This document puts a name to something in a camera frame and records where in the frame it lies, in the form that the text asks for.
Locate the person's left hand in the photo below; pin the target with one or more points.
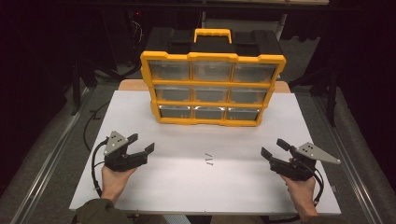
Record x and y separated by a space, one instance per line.
113 183

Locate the group of clear organizer bins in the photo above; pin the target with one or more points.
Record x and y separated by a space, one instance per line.
169 71

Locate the yellow black organizer cabinet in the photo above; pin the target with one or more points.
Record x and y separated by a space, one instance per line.
211 46

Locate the metal floor rail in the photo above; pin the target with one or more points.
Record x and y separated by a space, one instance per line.
351 174
46 168

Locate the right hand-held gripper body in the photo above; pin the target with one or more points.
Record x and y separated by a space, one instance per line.
295 169

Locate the white board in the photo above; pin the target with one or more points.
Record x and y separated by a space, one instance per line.
186 186

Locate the clear plastic screw drawer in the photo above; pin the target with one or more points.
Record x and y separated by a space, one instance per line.
209 113

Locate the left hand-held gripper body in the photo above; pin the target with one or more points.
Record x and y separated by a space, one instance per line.
116 160

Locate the black metal stand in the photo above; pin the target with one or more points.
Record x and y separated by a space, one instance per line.
332 99
76 90

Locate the person's right hand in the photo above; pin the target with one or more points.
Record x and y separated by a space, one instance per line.
303 194

